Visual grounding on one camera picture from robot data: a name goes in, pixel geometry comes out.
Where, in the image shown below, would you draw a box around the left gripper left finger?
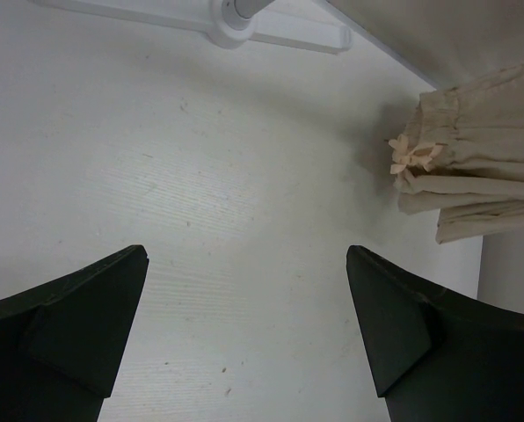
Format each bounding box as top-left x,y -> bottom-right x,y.
0,245 -> 149,421

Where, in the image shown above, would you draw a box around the white clothes rack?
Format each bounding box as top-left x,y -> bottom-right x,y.
36,0 -> 353,55

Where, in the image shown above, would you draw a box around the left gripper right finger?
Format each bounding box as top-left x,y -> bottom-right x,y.
346,245 -> 524,421

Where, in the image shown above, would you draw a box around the beige trousers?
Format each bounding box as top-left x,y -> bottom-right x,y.
389,63 -> 524,244

